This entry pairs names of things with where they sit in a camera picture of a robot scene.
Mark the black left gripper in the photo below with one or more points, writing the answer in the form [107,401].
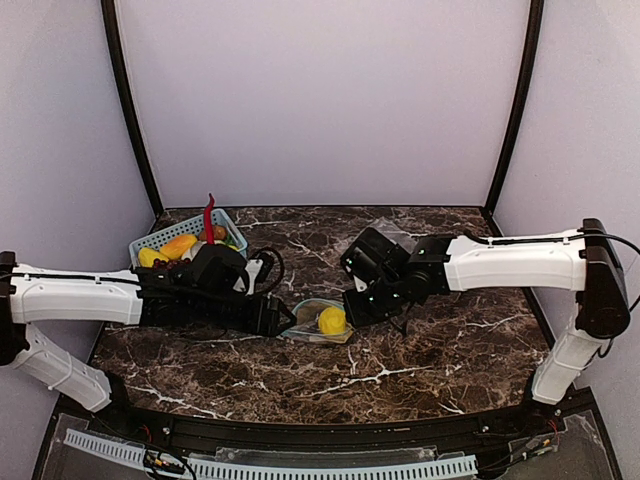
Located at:
[265,315]

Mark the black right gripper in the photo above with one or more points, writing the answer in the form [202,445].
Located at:
[360,304]

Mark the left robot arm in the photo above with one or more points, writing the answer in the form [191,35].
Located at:
[217,286]

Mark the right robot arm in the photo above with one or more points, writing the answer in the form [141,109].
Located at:
[389,279]

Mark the dark red toy food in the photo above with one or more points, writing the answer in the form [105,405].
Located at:
[161,264]

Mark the brown toy kiwi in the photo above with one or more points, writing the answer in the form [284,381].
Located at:
[216,233]

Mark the red toy chili pepper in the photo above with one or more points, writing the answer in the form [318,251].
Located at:
[207,220]

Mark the white toy garlic bulb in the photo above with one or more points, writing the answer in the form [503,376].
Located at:
[192,251]

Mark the blue perforated plastic basket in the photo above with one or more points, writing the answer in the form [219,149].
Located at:
[193,225]

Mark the orange yellow toy mango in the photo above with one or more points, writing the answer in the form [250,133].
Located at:
[176,247]

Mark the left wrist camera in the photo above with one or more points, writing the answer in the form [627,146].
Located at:
[263,273]

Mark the black front table rail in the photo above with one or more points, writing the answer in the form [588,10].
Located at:
[485,431]

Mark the grey slotted cable duct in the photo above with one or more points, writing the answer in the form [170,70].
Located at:
[230,463]

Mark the right black corner post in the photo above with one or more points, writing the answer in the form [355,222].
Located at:
[518,105]

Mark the black corner post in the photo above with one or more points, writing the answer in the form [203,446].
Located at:
[518,105]
[126,100]

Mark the left black corner post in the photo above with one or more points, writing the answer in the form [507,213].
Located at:
[126,100]

